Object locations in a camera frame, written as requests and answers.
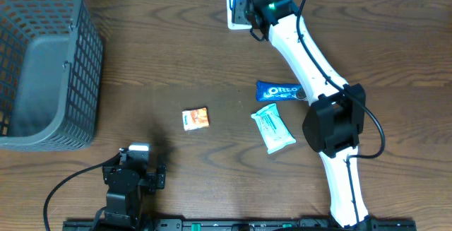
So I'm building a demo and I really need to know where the orange snack packet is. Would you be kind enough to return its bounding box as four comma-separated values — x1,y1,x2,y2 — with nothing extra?
182,107,210,131

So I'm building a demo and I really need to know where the blue Oreo cookie pack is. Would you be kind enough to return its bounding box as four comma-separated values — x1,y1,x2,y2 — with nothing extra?
256,81,307,102

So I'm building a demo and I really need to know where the mint green wipes pack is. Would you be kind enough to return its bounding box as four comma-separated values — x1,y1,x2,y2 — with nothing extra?
251,103,297,154

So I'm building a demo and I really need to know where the green lidded jar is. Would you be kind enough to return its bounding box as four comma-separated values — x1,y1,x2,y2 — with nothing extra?
232,0,251,25

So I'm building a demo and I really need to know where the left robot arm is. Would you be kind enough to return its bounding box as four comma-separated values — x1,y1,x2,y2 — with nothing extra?
90,144,166,230

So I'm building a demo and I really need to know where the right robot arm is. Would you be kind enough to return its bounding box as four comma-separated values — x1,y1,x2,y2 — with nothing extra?
245,0,368,227

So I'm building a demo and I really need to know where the white barcode scanner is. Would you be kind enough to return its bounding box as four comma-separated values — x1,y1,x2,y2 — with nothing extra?
226,0,251,30

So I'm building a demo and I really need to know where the dark grey plastic basket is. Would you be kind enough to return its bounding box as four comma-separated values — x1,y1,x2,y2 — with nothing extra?
1,0,104,151

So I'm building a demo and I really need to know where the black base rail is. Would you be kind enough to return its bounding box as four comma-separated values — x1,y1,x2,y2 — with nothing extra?
62,217,417,231

